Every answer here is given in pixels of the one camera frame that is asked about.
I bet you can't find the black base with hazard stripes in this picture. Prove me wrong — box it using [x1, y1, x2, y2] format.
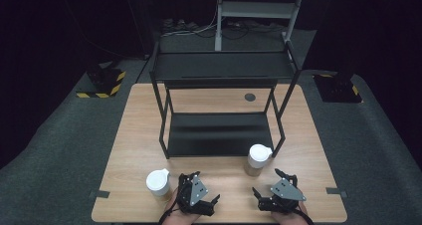
[313, 73, 363, 104]
[76, 63, 127, 100]

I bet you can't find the black two-tier metal rack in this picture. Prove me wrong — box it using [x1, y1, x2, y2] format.
[148, 40, 303, 160]

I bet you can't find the black power strip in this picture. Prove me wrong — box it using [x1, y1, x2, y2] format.
[161, 18, 200, 34]

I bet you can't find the white-lidded jar with beige powder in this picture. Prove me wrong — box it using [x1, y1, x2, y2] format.
[244, 143, 274, 177]

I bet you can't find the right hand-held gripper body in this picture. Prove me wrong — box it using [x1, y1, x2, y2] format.
[258, 177, 307, 215]

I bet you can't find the white cable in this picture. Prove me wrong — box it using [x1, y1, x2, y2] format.
[161, 4, 220, 39]

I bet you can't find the grey metal stand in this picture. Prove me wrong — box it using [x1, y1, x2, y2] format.
[214, 0, 307, 52]

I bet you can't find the person's right hand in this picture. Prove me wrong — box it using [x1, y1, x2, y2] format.
[270, 201, 310, 225]

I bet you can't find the black cable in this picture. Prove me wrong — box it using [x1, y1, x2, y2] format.
[195, 19, 287, 41]

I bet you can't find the black wrist strap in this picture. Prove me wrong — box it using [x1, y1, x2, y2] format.
[292, 207, 315, 225]
[158, 207, 178, 225]

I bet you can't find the grey tape piece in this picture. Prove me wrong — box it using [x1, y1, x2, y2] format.
[89, 189, 110, 199]
[325, 186, 348, 199]

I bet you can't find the person's left hand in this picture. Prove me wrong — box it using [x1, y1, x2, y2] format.
[162, 198, 201, 225]

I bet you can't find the white-lidded jar with orange powder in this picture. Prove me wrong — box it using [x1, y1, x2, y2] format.
[145, 168, 172, 200]

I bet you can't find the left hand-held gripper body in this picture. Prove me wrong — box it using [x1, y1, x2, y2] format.
[176, 174, 214, 217]

